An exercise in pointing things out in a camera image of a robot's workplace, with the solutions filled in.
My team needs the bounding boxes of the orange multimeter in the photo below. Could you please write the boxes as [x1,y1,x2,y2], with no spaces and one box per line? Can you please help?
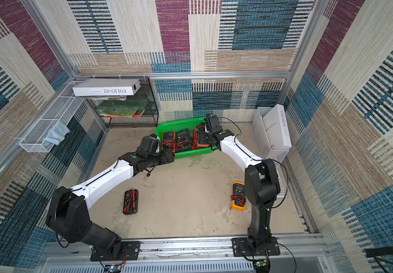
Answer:
[194,124,210,148]
[161,131,177,152]

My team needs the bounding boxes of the green plastic basket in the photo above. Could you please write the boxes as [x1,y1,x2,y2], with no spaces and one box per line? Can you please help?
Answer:
[155,117,215,159]

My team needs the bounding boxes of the yellow multimeter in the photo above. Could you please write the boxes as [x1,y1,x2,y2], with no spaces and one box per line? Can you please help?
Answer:
[230,182,246,211]

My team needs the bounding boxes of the green multimeter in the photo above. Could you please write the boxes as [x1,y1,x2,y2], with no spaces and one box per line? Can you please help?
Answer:
[176,129,193,153]

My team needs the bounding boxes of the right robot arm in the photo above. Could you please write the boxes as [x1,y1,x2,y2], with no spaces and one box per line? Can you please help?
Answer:
[204,114,280,255]

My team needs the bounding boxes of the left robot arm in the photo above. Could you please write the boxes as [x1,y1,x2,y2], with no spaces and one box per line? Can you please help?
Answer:
[45,134,175,260]

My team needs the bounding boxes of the green book on shelf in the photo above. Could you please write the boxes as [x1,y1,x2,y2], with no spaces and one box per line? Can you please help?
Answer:
[96,99,149,117]

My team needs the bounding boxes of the clear plastic bin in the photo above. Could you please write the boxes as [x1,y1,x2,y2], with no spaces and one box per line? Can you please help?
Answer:
[252,107,288,163]

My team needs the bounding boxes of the white box right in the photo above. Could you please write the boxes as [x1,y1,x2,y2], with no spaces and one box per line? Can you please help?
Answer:
[262,104,292,150]

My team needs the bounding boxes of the white calculator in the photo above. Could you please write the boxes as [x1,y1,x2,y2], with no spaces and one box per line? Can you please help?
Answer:
[277,167,287,199]

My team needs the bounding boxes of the white folio box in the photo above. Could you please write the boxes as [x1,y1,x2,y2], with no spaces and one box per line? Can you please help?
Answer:
[73,78,141,97]

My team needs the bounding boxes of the light blue cloth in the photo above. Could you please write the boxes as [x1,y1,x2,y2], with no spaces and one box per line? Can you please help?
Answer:
[43,121,70,147]

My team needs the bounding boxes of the black wire shelf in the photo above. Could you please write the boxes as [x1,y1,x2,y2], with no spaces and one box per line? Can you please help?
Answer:
[88,77,160,129]

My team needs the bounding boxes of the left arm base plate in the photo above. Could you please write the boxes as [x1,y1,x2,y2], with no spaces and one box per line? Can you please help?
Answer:
[90,241,141,263]

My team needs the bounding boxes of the white wire wall basket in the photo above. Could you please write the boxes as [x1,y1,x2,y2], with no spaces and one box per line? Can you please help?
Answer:
[19,82,83,153]

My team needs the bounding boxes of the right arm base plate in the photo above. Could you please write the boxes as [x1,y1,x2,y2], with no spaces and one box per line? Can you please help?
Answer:
[231,237,280,258]

